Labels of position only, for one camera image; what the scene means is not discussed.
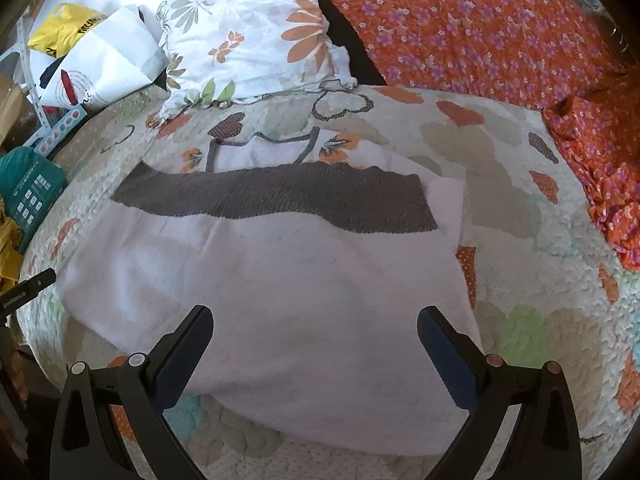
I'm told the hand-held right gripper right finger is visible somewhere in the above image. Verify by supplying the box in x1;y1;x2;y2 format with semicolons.
417;305;584;480

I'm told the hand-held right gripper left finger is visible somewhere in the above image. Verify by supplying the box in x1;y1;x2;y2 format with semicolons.
50;304;216;480

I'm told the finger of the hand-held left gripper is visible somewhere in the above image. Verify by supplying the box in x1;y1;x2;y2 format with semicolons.
19;268;57;295

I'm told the white sweater with tree print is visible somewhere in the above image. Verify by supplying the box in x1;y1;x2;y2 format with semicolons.
55;127;484;456

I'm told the yellow cloth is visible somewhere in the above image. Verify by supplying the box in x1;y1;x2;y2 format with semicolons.
0;195;27;297

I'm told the teal box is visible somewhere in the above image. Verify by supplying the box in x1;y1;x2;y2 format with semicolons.
0;147;69;254

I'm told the strip with coloured dots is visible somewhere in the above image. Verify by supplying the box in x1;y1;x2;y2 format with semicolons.
30;105;89;157

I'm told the brown cardboard box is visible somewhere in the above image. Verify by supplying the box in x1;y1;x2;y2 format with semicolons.
0;74;32;147

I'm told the quilted patchwork bedspread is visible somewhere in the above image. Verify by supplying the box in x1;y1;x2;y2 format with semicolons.
15;82;640;480

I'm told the white perforated plastic strip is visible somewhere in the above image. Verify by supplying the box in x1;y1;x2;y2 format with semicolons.
16;19;52;128

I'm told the white paper bag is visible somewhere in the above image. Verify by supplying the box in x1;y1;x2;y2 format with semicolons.
30;5;169;111

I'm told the yellow plastic bag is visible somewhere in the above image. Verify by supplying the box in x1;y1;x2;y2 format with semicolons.
27;2;109;59

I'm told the white floral pillow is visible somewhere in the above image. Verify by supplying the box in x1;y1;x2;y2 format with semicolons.
147;0;359;128

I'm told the orange floral blanket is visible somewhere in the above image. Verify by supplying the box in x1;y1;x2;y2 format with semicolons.
320;0;640;272

